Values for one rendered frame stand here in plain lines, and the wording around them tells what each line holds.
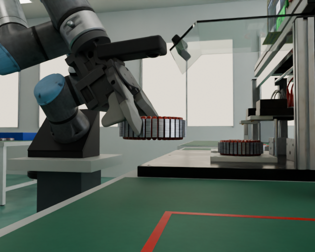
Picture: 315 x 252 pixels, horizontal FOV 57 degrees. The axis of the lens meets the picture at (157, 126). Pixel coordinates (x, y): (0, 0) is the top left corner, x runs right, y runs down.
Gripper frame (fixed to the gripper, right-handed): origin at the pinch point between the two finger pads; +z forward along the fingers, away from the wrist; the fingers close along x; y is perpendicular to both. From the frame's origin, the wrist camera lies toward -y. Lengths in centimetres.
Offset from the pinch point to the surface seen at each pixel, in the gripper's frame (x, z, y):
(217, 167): -10.5, 10.9, -4.1
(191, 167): -10.0, 8.2, 0.1
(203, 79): -499, -111, -3
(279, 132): -54, 14, -21
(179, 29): -496, -219, -16
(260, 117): -28.4, 6.7, -17.2
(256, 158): -23.7, 14.2, -11.1
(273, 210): 12.5, 16.5, -10.0
